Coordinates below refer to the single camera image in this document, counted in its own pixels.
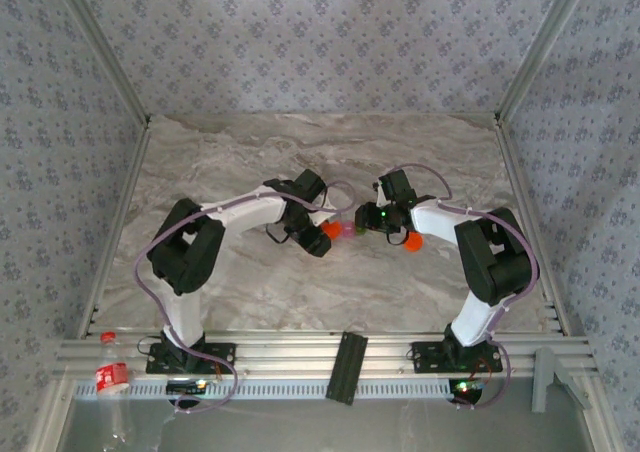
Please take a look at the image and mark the slotted grey cable duct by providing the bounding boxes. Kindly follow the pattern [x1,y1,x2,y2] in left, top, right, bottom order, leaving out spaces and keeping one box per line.
[69,377,454,402]

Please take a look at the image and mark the aluminium frame post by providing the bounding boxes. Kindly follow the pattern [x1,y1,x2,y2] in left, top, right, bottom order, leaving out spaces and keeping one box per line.
[49,0,153,126]
[493,0,597,122]

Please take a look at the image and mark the aluminium table side rail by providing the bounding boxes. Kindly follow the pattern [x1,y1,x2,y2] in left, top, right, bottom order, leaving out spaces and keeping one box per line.
[492,114,574,336]
[74,119,154,341]

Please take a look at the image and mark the black rail bracket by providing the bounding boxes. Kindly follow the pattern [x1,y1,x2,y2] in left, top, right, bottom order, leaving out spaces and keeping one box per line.
[325,330,370,407]

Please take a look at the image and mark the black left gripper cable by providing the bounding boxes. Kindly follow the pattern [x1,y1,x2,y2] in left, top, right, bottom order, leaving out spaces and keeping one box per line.
[264,221,292,247]

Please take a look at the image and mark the clear bottle red label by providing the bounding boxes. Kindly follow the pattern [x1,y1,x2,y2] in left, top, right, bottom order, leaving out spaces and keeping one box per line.
[94,330,139,446]

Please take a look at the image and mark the grey metal sheet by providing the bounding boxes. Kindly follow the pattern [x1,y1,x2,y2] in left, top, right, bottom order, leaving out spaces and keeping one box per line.
[29,399,621,452]

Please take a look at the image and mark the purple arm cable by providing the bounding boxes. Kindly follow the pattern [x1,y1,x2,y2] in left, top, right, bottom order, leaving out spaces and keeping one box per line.
[392,163,541,413]
[135,179,357,414]

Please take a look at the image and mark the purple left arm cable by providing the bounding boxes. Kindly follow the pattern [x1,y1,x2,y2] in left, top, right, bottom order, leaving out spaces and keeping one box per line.
[135,179,357,414]

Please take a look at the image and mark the grey corner bracket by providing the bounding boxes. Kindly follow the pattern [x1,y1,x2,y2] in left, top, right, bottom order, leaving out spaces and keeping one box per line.
[530,346,594,414]

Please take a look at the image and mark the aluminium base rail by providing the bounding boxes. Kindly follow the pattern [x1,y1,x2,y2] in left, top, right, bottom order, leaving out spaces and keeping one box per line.
[53,329,601,379]

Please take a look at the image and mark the small circuit board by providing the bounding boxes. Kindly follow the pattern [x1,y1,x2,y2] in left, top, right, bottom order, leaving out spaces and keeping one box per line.
[166,379,209,396]
[448,377,485,406]

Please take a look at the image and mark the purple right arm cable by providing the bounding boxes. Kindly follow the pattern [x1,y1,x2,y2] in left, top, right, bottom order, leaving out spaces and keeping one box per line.
[392,163,541,413]

